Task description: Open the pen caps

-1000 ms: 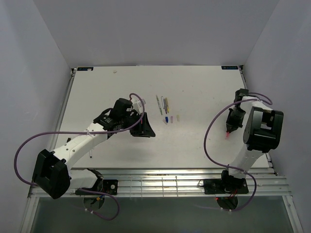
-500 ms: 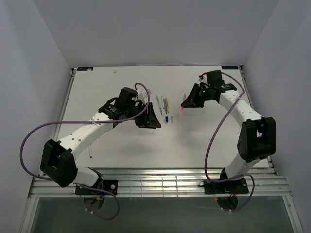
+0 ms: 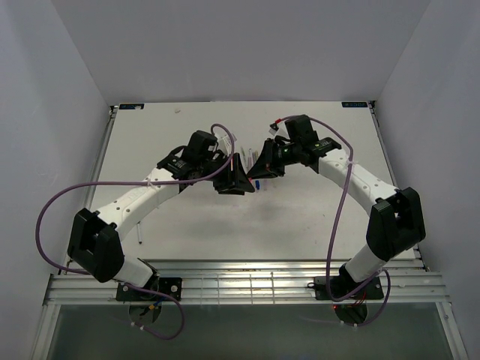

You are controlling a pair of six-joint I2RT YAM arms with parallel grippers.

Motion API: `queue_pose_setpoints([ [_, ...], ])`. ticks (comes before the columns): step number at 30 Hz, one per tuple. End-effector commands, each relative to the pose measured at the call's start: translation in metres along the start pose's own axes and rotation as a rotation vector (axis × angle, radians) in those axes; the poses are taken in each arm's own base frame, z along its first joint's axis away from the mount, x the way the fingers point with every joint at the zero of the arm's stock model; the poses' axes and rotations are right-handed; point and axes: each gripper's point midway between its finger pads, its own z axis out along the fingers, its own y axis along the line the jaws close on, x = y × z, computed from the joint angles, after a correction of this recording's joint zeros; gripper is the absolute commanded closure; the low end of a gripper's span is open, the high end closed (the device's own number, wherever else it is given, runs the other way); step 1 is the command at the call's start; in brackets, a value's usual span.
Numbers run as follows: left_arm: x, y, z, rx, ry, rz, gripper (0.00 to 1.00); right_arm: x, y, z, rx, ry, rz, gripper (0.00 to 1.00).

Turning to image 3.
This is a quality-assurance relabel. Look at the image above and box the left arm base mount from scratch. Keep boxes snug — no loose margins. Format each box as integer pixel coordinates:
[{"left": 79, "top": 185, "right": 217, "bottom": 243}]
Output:
[{"left": 115, "top": 274, "right": 183, "bottom": 303}]

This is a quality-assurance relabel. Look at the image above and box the pink highlighter pen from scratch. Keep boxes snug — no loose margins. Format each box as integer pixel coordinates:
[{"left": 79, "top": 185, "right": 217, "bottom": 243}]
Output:
[{"left": 247, "top": 152, "right": 252, "bottom": 172}]

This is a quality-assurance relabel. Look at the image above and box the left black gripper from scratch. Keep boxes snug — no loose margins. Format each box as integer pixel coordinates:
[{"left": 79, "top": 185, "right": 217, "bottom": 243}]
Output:
[{"left": 199, "top": 152, "right": 255, "bottom": 196}]

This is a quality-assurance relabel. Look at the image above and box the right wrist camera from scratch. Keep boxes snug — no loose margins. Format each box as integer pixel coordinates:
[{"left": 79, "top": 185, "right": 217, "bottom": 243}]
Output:
[{"left": 268, "top": 121, "right": 281, "bottom": 137}]

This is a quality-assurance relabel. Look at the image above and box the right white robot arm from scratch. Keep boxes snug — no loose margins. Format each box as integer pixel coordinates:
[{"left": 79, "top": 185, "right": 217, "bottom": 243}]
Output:
[{"left": 247, "top": 115, "right": 426, "bottom": 302}]

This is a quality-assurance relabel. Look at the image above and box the black cap marker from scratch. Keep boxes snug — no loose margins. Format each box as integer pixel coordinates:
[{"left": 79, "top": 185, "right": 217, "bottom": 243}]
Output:
[{"left": 136, "top": 222, "right": 143, "bottom": 245}]

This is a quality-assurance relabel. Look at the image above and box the aluminium rail frame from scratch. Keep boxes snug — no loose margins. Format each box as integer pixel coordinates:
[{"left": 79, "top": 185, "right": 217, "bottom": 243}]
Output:
[{"left": 43, "top": 259, "right": 450, "bottom": 306}]

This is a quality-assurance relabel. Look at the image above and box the blue corner label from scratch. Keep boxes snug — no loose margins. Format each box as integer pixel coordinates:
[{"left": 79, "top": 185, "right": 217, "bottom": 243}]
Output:
[
  {"left": 341, "top": 101, "right": 368, "bottom": 108},
  {"left": 118, "top": 103, "right": 145, "bottom": 110}
]

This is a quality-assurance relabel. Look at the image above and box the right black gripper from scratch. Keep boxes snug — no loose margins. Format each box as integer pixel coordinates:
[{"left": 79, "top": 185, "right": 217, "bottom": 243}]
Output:
[{"left": 247, "top": 138, "right": 302, "bottom": 179}]

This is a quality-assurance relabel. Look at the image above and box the left blue corner label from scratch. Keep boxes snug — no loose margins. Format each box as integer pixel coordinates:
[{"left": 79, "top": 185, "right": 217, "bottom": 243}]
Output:
[{"left": 118, "top": 103, "right": 145, "bottom": 110}]

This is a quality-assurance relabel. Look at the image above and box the right blue corner label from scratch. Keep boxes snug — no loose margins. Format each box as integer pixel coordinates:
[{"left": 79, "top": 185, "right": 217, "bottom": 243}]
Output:
[{"left": 341, "top": 101, "right": 368, "bottom": 108}]

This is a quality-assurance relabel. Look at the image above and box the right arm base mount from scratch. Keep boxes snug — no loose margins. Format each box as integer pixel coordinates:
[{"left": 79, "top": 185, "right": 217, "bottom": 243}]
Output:
[{"left": 307, "top": 271, "right": 384, "bottom": 300}]

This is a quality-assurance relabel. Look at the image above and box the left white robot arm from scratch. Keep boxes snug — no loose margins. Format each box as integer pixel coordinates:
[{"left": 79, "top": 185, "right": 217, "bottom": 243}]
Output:
[{"left": 67, "top": 130, "right": 255, "bottom": 300}]

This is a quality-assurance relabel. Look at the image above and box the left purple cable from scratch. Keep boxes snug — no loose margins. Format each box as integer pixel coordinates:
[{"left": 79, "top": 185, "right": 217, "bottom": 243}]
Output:
[{"left": 35, "top": 123, "right": 239, "bottom": 277}]

